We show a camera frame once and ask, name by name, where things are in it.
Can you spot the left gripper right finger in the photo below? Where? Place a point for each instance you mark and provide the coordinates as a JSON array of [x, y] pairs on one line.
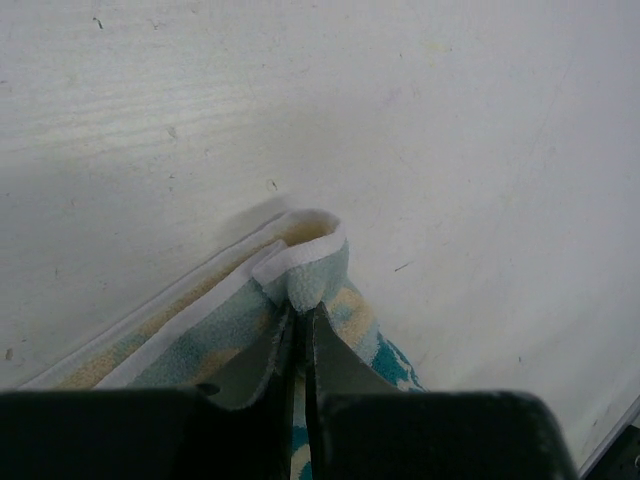
[[362, 427]]

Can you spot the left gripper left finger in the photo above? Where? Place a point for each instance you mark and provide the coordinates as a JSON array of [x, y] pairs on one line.
[[237, 425]]

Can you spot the colourful rabbit print towel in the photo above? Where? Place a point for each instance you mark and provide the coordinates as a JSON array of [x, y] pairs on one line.
[[188, 333]]

